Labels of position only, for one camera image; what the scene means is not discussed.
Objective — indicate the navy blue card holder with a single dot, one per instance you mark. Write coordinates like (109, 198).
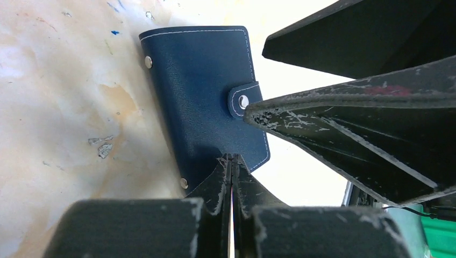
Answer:
(204, 79)

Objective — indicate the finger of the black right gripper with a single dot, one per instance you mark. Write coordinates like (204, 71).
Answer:
(391, 135)
(358, 39)

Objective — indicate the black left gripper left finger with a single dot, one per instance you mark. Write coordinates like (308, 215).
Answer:
(213, 233)

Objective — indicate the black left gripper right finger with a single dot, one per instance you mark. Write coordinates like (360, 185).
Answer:
(248, 193)

